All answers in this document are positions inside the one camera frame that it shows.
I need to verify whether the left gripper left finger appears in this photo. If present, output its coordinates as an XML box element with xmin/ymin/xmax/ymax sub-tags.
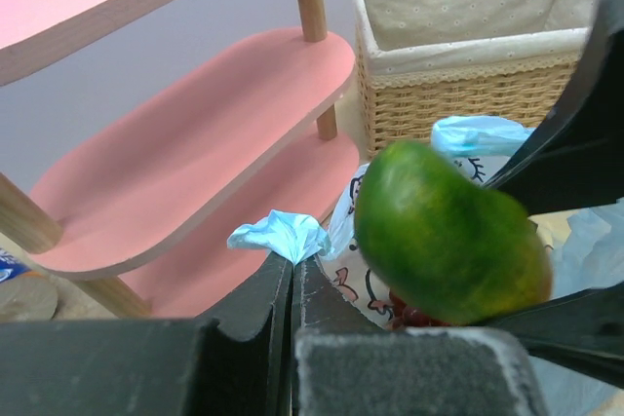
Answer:
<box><xmin>1</xmin><ymin>254</ymin><xmax>293</xmax><ymax>415</ymax></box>

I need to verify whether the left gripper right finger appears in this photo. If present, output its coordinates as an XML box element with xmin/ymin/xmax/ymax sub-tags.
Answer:
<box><xmin>292</xmin><ymin>258</ymin><xmax>547</xmax><ymax>415</ymax></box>

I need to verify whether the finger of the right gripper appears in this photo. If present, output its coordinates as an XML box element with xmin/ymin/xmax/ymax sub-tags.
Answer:
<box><xmin>480</xmin><ymin>284</ymin><xmax>623</xmax><ymax>387</ymax></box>
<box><xmin>484</xmin><ymin>0</ymin><xmax>623</xmax><ymax>215</ymax></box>

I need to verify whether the red grapes bunch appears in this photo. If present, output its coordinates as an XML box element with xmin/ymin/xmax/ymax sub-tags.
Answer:
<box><xmin>386</xmin><ymin>291</ymin><xmax>449</xmax><ymax>330</ymax></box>

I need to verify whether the blue plastic bag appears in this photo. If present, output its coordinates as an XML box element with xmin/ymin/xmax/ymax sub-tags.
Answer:
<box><xmin>226</xmin><ymin>115</ymin><xmax>624</xmax><ymax>416</ymax></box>

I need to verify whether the mango fruit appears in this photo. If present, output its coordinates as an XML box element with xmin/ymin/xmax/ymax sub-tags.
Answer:
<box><xmin>354</xmin><ymin>140</ymin><xmax>553</xmax><ymax>325</ymax></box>

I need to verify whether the wicker basket with liner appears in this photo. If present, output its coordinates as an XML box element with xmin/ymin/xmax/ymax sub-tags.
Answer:
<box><xmin>353</xmin><ymin>0</ymin><xmax>597</xmax><ymax>155</ymax></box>

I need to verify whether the pink three-tier shelf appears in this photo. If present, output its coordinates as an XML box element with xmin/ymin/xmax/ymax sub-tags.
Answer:
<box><xmin>1</xmin><ymin>0</ymin><xmax>359</xmax><ymax>318</ymax></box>

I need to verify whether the blue white can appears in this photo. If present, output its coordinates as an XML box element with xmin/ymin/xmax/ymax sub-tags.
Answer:
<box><xmin>0</xmin><ymin>248</ymin><xmax>59</xmax><ymax>322</ymax></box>

